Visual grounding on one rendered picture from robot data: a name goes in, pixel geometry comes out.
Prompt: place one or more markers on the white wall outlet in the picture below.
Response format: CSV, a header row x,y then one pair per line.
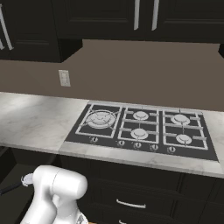
x,y
64,78

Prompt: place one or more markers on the silver hob knob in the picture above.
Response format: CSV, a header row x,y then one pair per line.
x,y
94,139
137,145
120,142
154,147
171,149

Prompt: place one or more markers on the black wall cupboard door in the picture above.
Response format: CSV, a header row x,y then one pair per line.
x,y
96,17
192,20
32,26

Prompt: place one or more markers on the black drawer front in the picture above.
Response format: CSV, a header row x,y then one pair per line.
x,y
166,198
151,219

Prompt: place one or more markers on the black gas hob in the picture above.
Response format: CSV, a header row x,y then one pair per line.
x,y
145,126

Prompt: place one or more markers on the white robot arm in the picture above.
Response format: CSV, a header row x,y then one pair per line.
x,y
55,186

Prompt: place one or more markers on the open black drawer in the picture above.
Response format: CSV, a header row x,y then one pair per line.
x,y
11,204

